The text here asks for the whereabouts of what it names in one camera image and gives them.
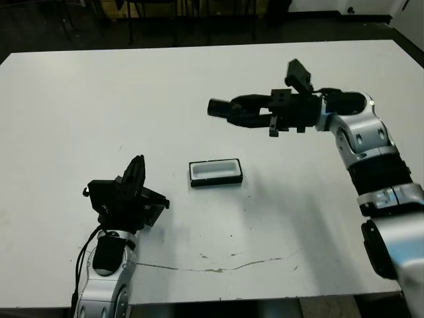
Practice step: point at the black box lid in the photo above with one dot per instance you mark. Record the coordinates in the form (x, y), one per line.
(155, 213)

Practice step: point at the black trash bin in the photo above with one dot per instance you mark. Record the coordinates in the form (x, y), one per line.
(280, 10)

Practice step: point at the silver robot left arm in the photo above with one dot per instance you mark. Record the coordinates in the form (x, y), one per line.
(99, 291)

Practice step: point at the white door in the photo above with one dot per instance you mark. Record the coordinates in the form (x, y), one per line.
(410, 13)

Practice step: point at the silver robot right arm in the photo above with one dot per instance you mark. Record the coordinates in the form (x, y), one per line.
(364, 132)

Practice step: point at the black box with white insert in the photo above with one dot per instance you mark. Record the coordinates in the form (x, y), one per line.
(215, 170)

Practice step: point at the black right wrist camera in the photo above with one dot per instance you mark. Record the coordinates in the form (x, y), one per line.
(298, 74)

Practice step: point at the small black wall fixture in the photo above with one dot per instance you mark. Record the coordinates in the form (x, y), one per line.
(350, 10)

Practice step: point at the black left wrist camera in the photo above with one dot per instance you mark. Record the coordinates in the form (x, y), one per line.
(102, 198)

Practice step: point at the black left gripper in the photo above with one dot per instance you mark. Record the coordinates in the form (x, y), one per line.
(132, 212)

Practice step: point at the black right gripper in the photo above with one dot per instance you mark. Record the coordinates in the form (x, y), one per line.
(301, 112)

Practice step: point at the black mesh chair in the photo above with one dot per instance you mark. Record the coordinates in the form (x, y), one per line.
(130, 30)

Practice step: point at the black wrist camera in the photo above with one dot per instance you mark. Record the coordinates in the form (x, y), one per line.
(102, 198)
(298, 74)

